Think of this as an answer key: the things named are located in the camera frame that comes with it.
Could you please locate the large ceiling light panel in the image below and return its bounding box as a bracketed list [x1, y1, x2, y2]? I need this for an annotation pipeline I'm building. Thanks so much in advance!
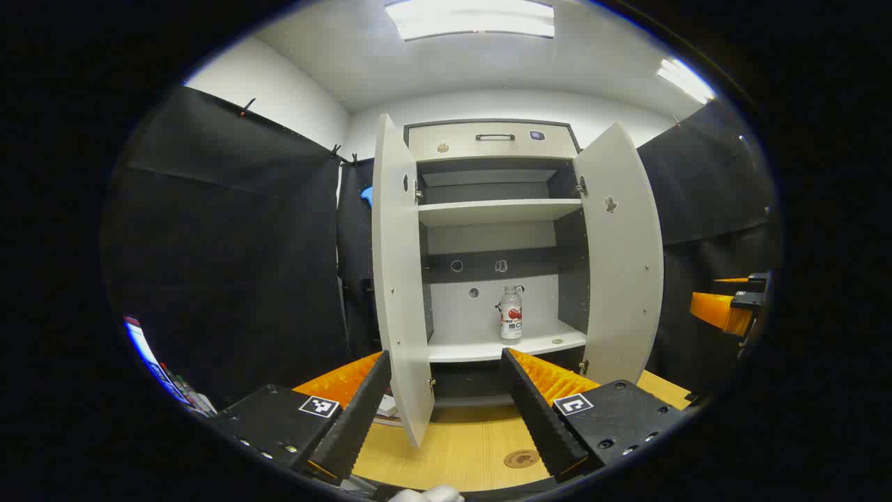
[385, 0, 556, 41]

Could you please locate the white booklet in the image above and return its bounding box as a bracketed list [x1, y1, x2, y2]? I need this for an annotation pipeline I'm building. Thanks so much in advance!
[373, 394, 403, 427]

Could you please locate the clear plastic bottle red label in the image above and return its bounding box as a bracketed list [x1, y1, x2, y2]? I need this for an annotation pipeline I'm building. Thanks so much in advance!
[500, 284, 523, 341]

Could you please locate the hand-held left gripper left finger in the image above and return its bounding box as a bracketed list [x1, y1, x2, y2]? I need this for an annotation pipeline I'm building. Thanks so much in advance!
[209, 351, 392, 487]

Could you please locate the pile of coloured items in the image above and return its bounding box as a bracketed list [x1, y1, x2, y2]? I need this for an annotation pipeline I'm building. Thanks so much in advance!
[124, 315, 217, 418]

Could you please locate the white cabinet door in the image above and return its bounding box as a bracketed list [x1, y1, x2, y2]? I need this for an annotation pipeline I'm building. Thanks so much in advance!
[573, 123, 665, 386]
[371, 114, 436, 448]

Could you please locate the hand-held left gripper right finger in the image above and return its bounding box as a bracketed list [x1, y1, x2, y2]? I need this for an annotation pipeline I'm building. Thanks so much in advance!
[500, 347, 692, 483]

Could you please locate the white cabinet drawer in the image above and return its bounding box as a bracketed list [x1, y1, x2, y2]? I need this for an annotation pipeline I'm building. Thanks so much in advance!
[408, 123, 579, 162]

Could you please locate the small ceiling light panel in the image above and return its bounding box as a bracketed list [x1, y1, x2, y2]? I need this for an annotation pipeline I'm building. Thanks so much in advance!
[656, 57, 716, 105]

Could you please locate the grey and white cabinet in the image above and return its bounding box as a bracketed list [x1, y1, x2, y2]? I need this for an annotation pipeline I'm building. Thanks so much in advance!
[403, 119, 593, 409]

